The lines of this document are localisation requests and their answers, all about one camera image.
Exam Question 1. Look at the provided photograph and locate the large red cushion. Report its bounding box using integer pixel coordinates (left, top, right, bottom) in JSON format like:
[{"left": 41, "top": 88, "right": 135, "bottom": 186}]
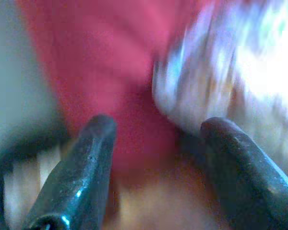
[{"left": 16, "top": 0, "right": 202, "bottom": 183}]

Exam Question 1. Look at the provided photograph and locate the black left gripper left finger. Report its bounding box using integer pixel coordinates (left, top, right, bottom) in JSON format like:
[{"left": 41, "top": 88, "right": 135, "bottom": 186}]
[{"left": 21, "top": 114, "right": 118, "bottom": 230}]

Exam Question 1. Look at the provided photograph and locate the pink cartoon print blanket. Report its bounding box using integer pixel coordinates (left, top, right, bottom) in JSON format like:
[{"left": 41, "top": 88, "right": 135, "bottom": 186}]
[{"left": 151, "top": 0, "right": 288, "bottom": 178}]

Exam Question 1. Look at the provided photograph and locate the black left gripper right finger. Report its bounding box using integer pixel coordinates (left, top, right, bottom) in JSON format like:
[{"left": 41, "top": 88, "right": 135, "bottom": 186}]
[{"left": 200, "top": 116, "right": 288, "bottom": 230}]

